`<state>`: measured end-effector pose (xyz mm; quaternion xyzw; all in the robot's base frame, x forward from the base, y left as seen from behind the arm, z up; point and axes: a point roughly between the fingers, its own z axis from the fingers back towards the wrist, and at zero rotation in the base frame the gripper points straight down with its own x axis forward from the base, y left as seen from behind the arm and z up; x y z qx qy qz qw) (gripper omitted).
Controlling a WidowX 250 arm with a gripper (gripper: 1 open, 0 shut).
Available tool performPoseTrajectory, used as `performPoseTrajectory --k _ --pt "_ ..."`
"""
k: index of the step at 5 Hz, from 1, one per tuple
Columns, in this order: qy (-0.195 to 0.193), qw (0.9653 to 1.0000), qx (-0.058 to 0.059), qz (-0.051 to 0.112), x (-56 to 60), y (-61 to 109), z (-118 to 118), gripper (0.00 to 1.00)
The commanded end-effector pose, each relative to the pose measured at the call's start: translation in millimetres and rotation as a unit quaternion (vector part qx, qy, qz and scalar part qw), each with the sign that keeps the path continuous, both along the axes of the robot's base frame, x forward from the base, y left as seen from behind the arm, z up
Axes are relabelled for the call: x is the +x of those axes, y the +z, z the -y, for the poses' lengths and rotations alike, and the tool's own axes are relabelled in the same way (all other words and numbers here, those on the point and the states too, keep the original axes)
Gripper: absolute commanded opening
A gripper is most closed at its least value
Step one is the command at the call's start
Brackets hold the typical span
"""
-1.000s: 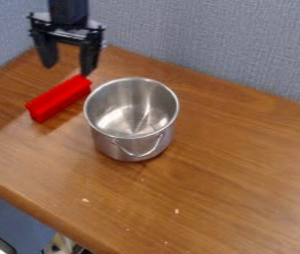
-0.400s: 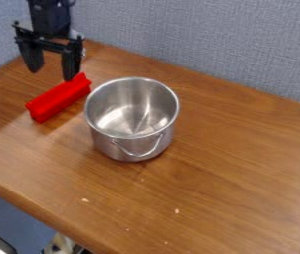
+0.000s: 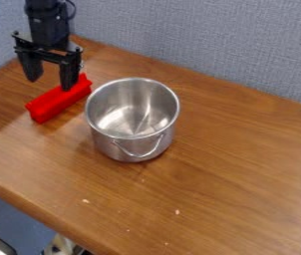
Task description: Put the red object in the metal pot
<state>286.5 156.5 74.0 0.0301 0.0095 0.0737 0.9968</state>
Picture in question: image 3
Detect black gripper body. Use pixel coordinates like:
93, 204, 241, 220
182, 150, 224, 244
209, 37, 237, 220
12, 4, 82, 67

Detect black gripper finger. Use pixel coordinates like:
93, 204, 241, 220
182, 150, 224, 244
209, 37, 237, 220
60, 53, 82, 91
16, 50, 44, 82

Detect metal pot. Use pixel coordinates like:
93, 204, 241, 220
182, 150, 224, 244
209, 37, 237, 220
86, 78, 179, 162

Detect white black object below table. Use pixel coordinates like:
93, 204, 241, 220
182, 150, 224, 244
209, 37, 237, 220
40, 234, 94, 255

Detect red rectangular block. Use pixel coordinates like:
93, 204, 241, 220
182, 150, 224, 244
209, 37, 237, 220
26, 73, 93, 124

